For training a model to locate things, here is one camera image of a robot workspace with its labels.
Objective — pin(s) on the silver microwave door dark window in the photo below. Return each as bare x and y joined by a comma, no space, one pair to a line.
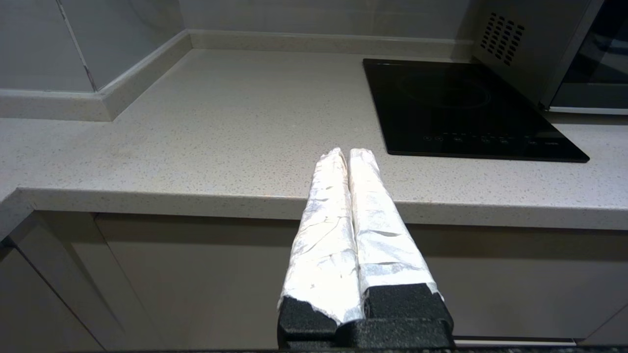
598,63

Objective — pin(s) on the left gripper white taped right finger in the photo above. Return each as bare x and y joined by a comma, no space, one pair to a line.
382,245

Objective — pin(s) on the black induction cooktop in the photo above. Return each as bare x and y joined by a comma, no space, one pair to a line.
456,113

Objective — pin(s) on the silver Panasonic microwave oven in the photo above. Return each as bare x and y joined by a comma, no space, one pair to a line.
535,59

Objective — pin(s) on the left gripper white taped left finger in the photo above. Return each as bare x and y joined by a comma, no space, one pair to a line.
324,245

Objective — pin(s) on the grey cabinet front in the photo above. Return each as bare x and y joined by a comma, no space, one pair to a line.
196,284
515,284

